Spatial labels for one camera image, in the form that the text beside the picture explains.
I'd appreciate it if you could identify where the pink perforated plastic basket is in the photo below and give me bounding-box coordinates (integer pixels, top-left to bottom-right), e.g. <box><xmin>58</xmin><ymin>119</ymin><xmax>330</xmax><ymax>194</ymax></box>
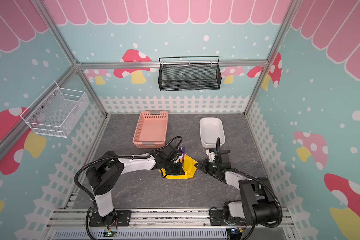
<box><xmin>133</xmin><ymin>111</ymin><xmax>169</xmax><ymax>149</ymax></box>

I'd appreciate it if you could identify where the white plastic tub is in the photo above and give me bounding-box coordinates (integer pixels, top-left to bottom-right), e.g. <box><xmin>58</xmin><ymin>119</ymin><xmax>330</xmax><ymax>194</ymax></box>
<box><xmin>199</xmin><ymin>117</ymin><xmax>226</xmax><ymax>149</ymax></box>

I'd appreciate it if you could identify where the white wire wall basket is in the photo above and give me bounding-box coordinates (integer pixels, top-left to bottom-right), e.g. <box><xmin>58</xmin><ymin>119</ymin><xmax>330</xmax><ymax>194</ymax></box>
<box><xmin>20</xmin><ymin>82</ymin><xmax>90</xmax><ymax>138</ymax></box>

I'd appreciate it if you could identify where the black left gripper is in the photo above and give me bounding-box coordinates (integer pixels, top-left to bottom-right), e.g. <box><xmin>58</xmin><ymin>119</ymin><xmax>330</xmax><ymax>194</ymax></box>
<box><xmin>163</xmin><ymin>158</ymin><xmax>186</xmax><ymax>176</ymax></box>

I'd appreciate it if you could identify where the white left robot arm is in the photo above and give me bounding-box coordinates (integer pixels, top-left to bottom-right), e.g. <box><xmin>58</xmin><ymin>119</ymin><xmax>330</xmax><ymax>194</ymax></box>
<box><xmin>74</xmin><ymin>136</ymin><xmax>185</xmax><ymax>240</ymax></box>

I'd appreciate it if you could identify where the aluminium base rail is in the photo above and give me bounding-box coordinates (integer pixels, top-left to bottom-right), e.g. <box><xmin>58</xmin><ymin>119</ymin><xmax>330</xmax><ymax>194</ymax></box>
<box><xmin>44</xmin><ymin>208</ymin><xmax>295</xmax><ymax>240</ymax></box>

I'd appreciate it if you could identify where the yellow paper napkin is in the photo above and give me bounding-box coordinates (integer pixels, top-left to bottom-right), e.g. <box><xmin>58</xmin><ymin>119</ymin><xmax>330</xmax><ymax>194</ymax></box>
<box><xmin>159</xmin><ymin>155</ymin><xmax>198</xmax><ymax>180</ymax></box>

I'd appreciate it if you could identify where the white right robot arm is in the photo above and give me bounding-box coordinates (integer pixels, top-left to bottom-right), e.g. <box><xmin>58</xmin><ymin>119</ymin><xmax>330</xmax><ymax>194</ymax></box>
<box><xmin>196</xmin><ymin>139</ymin><xmax>283</xmax><ymax>240</ymax></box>

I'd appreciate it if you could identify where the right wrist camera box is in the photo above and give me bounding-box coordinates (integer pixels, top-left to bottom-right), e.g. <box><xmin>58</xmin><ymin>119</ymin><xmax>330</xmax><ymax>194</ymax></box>
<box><xmin>206</xmin><ymin>149</ymin><xmax>231</xmax><ymax>164</ymax></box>

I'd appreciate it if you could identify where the black mesh wall basket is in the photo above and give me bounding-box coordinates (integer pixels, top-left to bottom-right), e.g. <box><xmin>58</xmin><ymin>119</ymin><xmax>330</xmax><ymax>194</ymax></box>
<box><xmin>158</xmin><ymin>56</ymin><xmax>222</xmax><ymax>91</ymax></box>

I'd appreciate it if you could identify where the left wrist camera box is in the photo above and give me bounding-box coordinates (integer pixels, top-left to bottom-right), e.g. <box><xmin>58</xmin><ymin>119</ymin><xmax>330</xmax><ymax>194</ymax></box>
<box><xmin>162</xmin><ymin>145</ymin><xmax>183</xmax><ymax>162</ymax></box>

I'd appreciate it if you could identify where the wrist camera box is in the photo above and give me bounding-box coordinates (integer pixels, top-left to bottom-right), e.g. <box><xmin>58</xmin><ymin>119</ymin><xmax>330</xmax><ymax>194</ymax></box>
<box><xmin>206</xmin><ymin>149</ymin><xmax>231</xmax><ymax>164</ymax></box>
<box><xmin>162</xmin><ymin>145</ymin><xmax>183</xmax><ymax>162</ymax></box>

